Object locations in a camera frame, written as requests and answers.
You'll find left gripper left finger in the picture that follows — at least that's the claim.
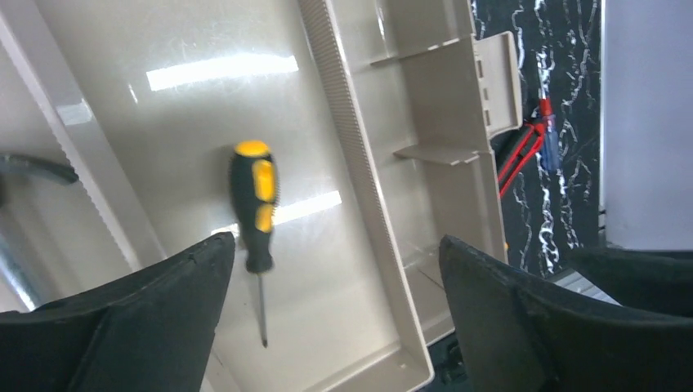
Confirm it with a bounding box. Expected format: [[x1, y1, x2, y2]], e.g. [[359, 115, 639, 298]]
[[1, 233, 235, 391]]

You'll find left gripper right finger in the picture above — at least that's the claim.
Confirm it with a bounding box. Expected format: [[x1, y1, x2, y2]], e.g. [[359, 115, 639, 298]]
[[439, 235, 692, 391]]

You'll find yellow black screwdriver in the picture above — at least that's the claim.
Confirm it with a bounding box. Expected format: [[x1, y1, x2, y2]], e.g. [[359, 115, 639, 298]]
[[229, 140, 279, 348]]

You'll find black handled claw hammer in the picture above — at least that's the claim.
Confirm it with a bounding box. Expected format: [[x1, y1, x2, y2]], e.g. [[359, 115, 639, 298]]
[[0, 153, 81, 312]]

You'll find beige plastic tool box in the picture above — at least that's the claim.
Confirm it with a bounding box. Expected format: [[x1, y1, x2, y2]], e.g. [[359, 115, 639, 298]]
[[1, 1, 521, 391]]

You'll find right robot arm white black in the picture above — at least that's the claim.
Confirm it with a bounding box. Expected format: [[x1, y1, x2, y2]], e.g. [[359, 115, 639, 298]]
[[566, 247, 692, 318]]

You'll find red utility knife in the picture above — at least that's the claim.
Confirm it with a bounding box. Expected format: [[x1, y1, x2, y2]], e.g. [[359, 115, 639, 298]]
[[496, 118, 546, 198]]

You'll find blue screwdriver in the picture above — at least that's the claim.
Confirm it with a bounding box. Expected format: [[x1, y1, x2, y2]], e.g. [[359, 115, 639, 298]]
[[539, 96, 561, 173]]

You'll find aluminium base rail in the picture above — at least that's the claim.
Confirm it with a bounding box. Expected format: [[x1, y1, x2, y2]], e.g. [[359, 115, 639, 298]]
[[548, 269, 621, 306]]

